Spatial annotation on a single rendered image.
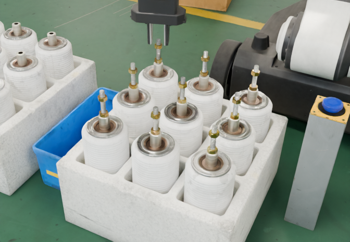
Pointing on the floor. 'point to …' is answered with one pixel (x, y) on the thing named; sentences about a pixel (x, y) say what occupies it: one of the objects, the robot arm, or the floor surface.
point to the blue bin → (67, 135)
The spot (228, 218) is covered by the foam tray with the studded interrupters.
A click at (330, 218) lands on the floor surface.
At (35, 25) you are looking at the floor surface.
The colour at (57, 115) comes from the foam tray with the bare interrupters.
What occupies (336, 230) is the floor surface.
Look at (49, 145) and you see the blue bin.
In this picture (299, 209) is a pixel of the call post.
